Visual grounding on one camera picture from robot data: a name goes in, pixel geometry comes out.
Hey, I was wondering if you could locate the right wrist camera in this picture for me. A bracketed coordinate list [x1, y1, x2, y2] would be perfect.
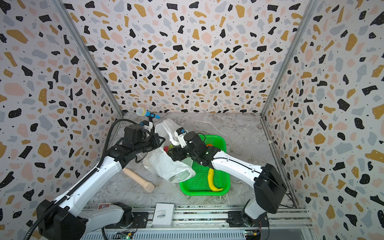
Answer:
[175, 127, 187, 148]

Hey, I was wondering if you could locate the white plastic bag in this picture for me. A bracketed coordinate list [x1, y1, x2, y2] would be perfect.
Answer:
[143, 119, 196, 183]

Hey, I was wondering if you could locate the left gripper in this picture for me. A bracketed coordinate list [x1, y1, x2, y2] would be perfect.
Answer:
[134, 132, 166, 155]

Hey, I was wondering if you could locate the aluminium rail base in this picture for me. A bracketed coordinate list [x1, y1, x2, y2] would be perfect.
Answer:
[81, 205, 317, 240]

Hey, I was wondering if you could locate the black corrugated cable conduit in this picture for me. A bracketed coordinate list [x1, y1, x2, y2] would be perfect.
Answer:
[22, 117, 140, 240]

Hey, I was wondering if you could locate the toy microphone on stand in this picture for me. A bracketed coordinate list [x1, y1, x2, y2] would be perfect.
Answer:
[136, 108, 161, 131]

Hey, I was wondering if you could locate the yellow banana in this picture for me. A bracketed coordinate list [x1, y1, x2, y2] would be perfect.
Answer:
[207, 169, 223, 192]

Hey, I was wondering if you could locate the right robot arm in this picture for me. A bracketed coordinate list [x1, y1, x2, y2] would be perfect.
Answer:
[168, 128, 287, 221]

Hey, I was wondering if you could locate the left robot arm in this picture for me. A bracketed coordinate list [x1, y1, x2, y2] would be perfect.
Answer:
[25, 124, 166, 240]

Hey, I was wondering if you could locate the green plastic basket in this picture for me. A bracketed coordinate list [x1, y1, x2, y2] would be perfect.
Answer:
[179, 134, 231, 196]

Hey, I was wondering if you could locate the white label box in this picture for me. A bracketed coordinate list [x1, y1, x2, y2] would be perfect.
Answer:
[152, 203, 175, 228]

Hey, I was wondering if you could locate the wooden rolling pin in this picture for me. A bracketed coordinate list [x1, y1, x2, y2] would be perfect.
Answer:
[123, 168, 155, 193]

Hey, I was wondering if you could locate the red playing card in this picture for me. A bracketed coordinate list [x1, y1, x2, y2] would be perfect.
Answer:
[98, 203, 111, 210]

